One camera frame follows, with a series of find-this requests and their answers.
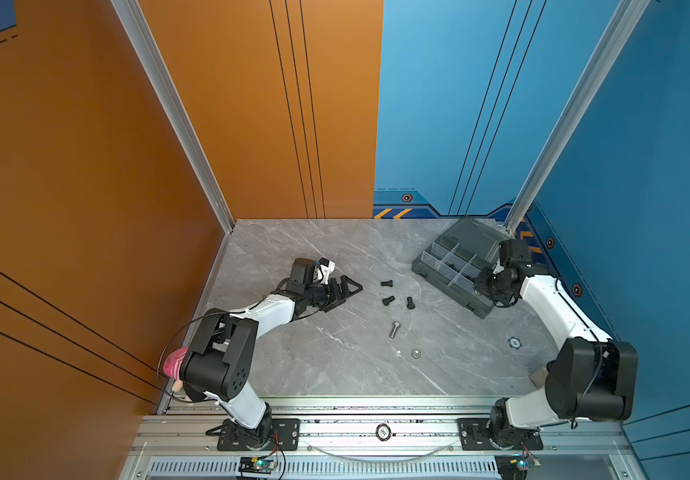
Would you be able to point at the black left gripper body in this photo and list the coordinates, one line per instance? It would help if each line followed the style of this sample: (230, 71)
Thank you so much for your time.
(323, 295)

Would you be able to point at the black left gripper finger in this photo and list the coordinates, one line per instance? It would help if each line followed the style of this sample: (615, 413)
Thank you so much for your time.
(346, 285)
(337, 298)

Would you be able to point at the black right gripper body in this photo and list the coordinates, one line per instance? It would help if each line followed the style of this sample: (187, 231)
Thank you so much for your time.
(491, 285)

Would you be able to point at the silver hex bolt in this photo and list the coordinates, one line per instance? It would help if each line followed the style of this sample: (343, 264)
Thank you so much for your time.
(394, 329)

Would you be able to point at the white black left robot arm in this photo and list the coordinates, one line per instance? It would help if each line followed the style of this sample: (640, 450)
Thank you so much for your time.
(216, 365)

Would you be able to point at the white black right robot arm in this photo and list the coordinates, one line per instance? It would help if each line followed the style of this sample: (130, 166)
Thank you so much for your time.
(593, 376)

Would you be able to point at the clear grey compartment organizer box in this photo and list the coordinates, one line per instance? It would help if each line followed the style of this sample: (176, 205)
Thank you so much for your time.
(464, 261)

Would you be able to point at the small jar black lid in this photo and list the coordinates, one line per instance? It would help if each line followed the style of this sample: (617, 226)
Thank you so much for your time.
(539, 377)

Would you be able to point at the pink object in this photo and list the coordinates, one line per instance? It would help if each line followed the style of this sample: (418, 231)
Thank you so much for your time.
(173, 363)

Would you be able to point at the green circuit board left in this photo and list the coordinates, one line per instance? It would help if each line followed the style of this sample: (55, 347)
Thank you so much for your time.
(257, 466)

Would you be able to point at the green circuit board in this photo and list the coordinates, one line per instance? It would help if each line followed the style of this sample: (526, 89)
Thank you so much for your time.
(516, 468)
(257, 466)

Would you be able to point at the green circuit board right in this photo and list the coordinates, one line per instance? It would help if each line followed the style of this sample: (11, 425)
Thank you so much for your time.
(516, 468)

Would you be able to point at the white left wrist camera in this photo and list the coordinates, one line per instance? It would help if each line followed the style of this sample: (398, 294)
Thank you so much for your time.
(323, 271)

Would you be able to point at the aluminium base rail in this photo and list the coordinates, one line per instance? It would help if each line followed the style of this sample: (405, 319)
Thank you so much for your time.
(361, 437)

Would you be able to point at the aluminium frame post right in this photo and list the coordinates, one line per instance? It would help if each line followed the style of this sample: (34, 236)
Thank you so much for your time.
(613, 40)

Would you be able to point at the aluminium frame post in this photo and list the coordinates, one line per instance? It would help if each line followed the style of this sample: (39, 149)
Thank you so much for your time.
(613, 40)
(137, 29)

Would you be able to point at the aluminium frame post left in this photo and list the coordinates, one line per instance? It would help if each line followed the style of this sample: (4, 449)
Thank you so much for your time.
(137, 29)

